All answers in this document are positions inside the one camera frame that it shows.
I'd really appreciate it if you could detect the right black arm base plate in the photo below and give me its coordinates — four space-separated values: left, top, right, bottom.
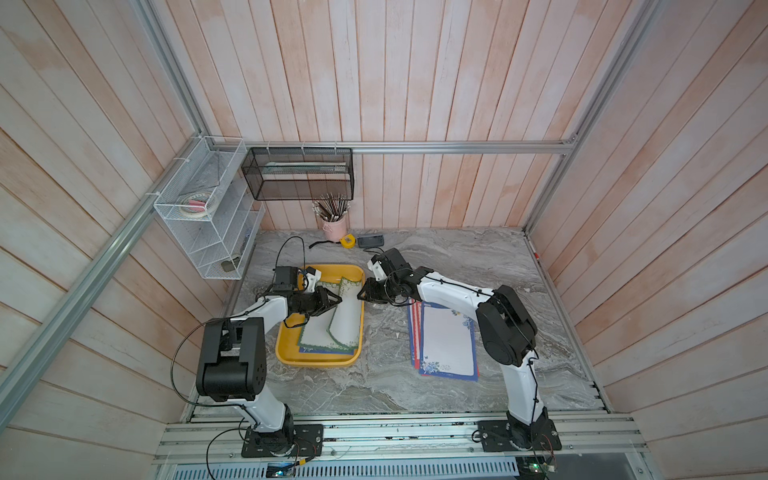
473 415 562 452

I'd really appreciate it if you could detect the yellow tape measure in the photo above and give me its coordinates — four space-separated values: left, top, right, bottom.
340 234 356 249

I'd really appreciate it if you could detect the tape roll on shelf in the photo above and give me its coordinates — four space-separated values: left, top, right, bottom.
178 191 219 219

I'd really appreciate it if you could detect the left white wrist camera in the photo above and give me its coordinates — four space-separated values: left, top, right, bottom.
301 266 322 293

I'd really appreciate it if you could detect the green bordered stationery paper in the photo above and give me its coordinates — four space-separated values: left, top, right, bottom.
299 282 352 350
328 277 362 349

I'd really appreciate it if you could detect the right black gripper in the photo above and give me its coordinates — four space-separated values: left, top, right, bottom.
354 278 400 305

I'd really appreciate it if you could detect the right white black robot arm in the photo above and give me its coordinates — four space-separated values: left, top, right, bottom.
358 248 549 450

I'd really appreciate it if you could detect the aluminium front rail frame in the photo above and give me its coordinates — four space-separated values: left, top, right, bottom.
148 410 661 479

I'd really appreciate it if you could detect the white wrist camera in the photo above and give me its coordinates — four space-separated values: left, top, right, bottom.
301 266 322 293
367 255 387 282

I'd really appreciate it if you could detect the pink pencil cup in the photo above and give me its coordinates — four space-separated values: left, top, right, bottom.
322 218 348 242

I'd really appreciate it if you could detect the pencils bundle in cup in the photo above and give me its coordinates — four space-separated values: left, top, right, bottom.
312 193 350 223

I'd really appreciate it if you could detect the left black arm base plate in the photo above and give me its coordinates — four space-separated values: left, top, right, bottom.
241 424 324 459

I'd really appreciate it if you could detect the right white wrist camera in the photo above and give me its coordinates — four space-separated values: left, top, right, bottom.
367 255 387 282

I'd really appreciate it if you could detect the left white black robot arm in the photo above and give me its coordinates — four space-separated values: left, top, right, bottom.
196 266 342 458

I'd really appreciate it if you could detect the white wire shelf rack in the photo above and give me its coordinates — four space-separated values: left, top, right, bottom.
154 136 264 280

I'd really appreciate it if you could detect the black mesh wall basket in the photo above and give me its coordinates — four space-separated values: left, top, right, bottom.
241 147 355 202

